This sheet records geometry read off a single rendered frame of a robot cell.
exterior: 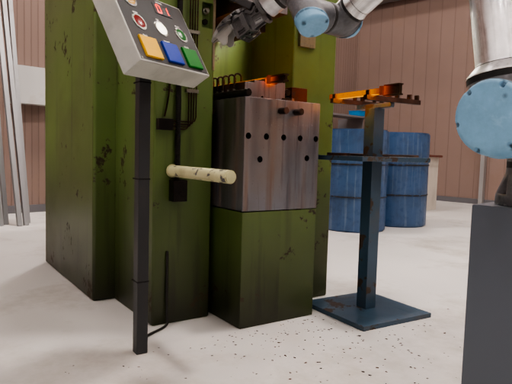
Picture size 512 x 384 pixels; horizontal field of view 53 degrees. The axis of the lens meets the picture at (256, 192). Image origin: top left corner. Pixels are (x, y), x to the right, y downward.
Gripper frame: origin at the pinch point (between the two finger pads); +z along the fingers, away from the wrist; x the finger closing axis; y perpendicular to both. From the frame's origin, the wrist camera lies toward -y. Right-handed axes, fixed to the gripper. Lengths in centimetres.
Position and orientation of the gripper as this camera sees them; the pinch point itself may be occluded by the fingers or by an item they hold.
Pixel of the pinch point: (214, 37)
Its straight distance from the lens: 174.5
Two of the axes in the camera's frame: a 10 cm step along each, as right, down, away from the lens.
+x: 5.1, -0.5, 8.6
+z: -7.6, 4.4, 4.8
